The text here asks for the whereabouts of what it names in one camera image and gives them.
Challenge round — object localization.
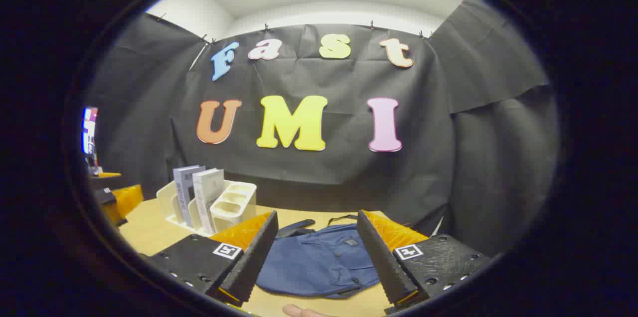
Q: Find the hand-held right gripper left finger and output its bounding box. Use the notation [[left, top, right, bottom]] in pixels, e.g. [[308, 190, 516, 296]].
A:
[[146, 210, 280, 308]]

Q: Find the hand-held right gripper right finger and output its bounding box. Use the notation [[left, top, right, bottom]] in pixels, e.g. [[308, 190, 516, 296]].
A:
[[356, 210, 491, 315]]

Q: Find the grey book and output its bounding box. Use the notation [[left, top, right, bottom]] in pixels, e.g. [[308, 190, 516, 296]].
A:
[[173, 165, 206, 228]]

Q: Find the cream plastic bookshelf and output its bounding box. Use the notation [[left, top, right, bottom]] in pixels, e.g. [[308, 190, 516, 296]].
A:
[[156, 180, 258, 236]]

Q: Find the blue schoolbag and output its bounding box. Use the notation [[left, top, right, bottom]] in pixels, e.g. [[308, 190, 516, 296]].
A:
[[255, 214, 384, 300]]

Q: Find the white book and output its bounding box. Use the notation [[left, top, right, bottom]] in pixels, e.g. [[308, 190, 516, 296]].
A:
[[192, 168, 225, 234]]

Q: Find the monitor screen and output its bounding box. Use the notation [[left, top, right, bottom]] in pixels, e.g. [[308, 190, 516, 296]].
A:
[[81, 107, 99, 156]]

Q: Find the white cord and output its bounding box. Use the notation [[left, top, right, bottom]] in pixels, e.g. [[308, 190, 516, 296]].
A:
[[189, 40, 209, 71]]

